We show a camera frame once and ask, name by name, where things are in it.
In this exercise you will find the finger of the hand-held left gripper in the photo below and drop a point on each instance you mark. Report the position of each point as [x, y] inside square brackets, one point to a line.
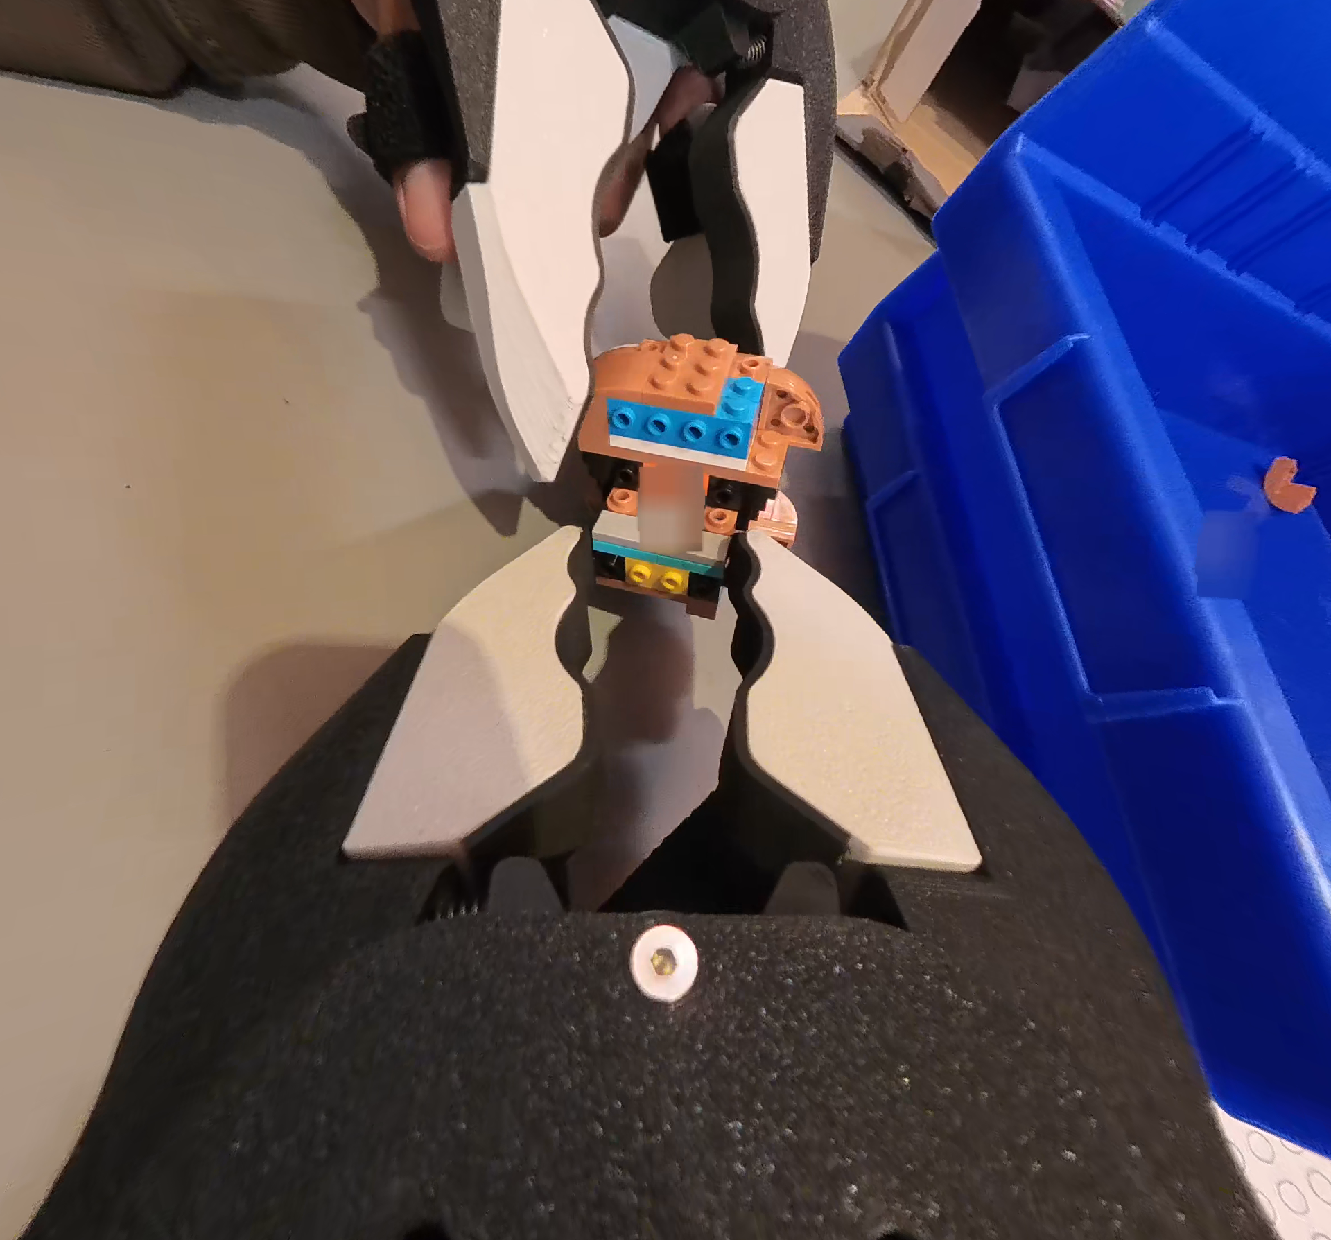
[539, 169]
[779, 201]

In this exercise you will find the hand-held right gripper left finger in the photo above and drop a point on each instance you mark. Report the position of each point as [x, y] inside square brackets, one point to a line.
[478, 731]

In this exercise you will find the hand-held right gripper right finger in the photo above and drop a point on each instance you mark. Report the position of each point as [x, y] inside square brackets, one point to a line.
[842, 742]

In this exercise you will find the colourful toy brick model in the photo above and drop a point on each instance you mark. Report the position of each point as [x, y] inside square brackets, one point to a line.
[675, 398]

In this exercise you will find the blue plastic bin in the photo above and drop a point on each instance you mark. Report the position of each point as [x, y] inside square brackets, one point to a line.
[1091, 534]

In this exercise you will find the person's left hand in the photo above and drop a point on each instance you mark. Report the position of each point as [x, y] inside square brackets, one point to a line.
[425, 216]

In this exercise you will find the brown notched round brick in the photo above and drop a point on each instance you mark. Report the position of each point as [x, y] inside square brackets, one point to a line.
[1289, 485]

